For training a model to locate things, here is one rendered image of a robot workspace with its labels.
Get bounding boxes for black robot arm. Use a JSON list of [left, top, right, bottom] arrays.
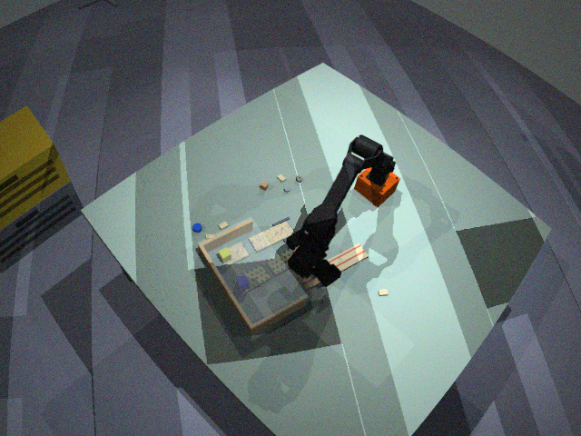
[[288, 134, 396, 278]]

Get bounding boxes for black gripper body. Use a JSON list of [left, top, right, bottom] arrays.
[[286, 230, 341, 287]]

